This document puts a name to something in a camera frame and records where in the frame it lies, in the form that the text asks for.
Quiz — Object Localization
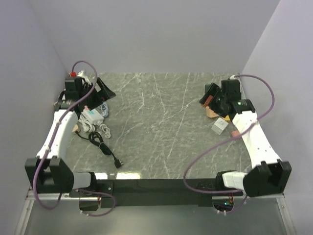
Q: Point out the beige power strip red sockets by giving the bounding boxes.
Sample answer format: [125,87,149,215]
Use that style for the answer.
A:
[72,124,81,134]

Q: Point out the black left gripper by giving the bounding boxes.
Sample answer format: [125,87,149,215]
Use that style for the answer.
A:
[79,78,115,111]

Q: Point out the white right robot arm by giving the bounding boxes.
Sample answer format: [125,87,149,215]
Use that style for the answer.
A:
[200,79,291,197]

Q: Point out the long white power strip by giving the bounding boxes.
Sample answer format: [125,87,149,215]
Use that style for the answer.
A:
[82,109,104,125]

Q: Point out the white cube adapter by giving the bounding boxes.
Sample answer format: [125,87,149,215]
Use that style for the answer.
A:
[211,117,228,135]

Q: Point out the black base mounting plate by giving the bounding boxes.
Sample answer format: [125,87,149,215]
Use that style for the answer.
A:
[69,178,230,208]

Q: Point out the light blue cable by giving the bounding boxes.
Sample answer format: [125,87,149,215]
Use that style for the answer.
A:
[99,102,110,118]

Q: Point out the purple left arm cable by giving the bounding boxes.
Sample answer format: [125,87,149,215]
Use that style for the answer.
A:
[32,60,117,217]

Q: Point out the white bundled cable with plug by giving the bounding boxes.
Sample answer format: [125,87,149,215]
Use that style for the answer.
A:
[78,115,112,140]

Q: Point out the red-brown cube adapter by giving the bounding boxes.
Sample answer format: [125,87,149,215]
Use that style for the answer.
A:
[202,95,213,107]

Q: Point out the black power cord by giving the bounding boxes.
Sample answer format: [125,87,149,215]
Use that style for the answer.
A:
[74,131,124,169]

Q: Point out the aluminium frame rail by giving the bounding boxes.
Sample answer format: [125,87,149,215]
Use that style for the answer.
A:
[26,186,74,200]

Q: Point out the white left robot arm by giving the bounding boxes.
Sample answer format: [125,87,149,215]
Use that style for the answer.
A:
[24,75,116,197]

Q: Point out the pink plug adapter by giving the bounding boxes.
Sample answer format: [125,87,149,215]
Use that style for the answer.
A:
[231,130,240,137]

